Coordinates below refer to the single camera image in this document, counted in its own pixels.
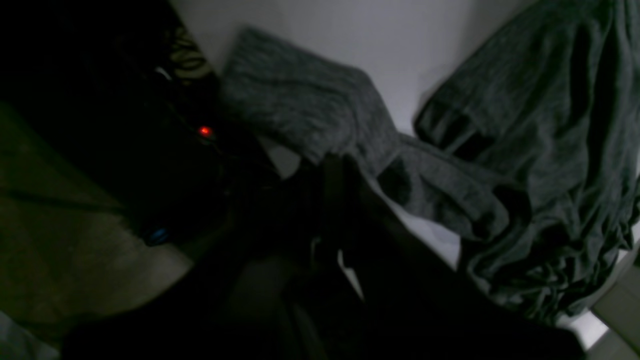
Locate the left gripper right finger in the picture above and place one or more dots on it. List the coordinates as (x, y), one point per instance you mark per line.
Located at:
(416, 307)

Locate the dark grey t-shirt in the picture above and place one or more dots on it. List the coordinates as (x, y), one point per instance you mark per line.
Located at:
(528, 151)

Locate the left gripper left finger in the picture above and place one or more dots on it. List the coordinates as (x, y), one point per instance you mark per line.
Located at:
(242, 300)

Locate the black power strip red light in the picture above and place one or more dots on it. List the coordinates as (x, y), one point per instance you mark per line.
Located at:
(204, 135)

